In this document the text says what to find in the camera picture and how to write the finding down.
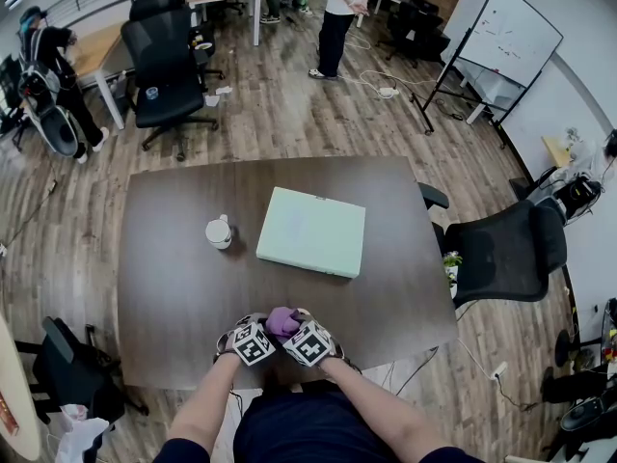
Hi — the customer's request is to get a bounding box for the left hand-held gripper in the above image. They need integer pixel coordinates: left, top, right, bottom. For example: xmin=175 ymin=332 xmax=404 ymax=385
xmin=214 ymin=313 xmax=277 ymax=368

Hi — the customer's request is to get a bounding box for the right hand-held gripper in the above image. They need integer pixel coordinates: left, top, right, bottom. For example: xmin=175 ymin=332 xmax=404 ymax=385
xmin=282 ymin=309 xmax=346 ymax=368

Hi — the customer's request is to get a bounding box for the purple cloth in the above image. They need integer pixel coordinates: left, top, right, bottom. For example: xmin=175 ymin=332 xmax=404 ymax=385
xmin=265 ymin=306 xmax=303 ymax=337

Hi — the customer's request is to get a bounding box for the person's right forearm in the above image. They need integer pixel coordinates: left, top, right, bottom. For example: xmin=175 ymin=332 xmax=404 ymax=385
xmin=317 ymin=357 xmax=454 ymax=457

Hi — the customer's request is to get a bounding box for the person's left forearm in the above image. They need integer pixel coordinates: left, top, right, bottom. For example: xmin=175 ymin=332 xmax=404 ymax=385
xmin=163 ymin=352 xmax=242 ymax=452

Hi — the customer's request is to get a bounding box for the person's dark navy clothing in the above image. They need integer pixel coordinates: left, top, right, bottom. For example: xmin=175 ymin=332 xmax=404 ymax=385
xmin=153 ymin=381 xmax=483 ymax=463

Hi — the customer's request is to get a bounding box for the pale green flat box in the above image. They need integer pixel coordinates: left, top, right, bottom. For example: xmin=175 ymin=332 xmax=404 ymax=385
xmin=255 ymin=185 xmax=367 ymax=280

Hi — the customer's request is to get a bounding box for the white mug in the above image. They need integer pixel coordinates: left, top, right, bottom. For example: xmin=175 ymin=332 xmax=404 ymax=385
xmin=204 ymin=213 xmax=233 ymax=251

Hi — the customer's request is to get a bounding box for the white plastic bag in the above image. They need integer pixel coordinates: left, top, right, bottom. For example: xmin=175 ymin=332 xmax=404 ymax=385
xmin=55 ymin=402 xmax=111 ymax=463

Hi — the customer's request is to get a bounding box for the black mesh office chair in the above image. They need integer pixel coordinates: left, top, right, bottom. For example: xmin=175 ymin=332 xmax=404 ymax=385
xmin=416 ymin=180 xmax=569 ymax=308

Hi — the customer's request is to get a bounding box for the round beige table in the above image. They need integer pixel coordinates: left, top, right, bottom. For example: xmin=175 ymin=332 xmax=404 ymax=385
xmin=0 ymin=313 xmax=42 ymax=462

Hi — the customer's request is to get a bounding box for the black round stool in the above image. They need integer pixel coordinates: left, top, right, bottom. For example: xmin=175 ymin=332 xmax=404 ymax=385
xmin=553 ymin=328 xmax=578 ymax=368

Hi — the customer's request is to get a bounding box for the grey oval shell case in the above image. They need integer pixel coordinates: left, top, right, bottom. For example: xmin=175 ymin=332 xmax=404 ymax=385
xmin=36 ymin=106 xmax=81 ymax=158

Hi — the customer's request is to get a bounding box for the black mesh rack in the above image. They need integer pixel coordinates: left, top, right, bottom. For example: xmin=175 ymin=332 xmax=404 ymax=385
xmin=600 ymin=296 xmax=617 ymax=370

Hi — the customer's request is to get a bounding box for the black high-back office chair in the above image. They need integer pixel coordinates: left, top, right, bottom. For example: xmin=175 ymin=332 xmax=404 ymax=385
xmin=128 ymin=0 xmax=179 ymax=21
xmin=120 ymin=7 xmax=221 ymax=163

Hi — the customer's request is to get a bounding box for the black equipment backpack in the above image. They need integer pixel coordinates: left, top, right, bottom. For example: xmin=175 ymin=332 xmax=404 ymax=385
xmin=563 ymin=178 xmax=604 ymax=221

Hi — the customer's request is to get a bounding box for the whiteboard on black stand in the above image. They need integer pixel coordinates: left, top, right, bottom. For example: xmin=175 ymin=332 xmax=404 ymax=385
xmin=414 ymin=0 xmax=565 ymax=137

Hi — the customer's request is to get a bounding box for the white cable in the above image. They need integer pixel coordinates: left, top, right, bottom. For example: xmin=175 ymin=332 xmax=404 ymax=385
xmin=336 ymin=31 xmax=438 ymax=98
xmin=455 ymin=338 xmax=497 ymax=375

